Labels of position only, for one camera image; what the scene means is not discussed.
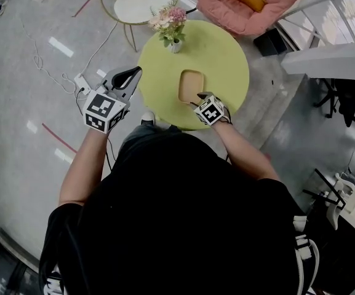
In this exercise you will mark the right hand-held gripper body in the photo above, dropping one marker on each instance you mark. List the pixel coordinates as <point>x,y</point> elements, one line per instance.
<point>211,112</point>

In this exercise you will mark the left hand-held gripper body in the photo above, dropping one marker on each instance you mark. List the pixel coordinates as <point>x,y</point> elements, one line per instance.
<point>103,109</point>

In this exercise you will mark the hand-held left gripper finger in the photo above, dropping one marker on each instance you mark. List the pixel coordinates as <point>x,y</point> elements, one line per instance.
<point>133,86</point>
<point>109,77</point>

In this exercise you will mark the person's right forearm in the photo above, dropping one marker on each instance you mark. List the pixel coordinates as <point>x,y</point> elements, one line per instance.
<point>245,152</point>

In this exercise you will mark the person's left forearm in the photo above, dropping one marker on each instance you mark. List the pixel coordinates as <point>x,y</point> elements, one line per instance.
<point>78,174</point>

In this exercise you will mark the white power strip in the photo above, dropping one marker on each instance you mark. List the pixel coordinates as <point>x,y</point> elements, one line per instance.
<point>82,83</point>

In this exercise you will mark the person's white shoe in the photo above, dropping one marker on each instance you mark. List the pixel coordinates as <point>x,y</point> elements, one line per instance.
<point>148,118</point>

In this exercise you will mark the round green-clothed table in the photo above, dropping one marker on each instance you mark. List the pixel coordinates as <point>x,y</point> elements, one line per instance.
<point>220,63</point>

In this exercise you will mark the person's blue jeans legs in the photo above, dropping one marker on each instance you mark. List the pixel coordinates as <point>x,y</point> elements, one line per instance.
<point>137,137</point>

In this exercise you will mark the red floor tape strip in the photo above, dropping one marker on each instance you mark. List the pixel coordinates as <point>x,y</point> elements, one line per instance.
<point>85,3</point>
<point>58,137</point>

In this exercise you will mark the small white ribbed vase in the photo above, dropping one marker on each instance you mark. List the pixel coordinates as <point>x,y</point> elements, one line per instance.
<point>175,46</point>

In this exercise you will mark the pink flower bouquet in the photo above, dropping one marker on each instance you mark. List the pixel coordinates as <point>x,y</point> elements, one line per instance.
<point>168,20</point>

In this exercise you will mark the white seat cushion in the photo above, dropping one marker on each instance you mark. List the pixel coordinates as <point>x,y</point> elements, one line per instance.
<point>140,5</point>

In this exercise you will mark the black box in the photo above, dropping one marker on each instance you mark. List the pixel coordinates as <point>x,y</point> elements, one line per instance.
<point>269,41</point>

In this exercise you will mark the pink padded armchair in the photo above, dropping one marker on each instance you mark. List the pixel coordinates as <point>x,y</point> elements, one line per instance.
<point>241,14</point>

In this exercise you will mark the person's black shirt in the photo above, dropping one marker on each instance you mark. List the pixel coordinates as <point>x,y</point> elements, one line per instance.
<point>180,220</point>

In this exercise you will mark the white square column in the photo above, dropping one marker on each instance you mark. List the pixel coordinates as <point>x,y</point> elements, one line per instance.
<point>328,61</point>

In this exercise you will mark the black office chair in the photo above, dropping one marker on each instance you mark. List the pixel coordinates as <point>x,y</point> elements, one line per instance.
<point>349,100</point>

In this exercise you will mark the white plastic chair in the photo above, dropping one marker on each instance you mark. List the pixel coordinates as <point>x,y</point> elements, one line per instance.
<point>340,195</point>

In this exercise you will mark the black metal frame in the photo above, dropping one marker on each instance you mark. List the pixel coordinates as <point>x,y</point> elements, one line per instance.
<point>321,192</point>

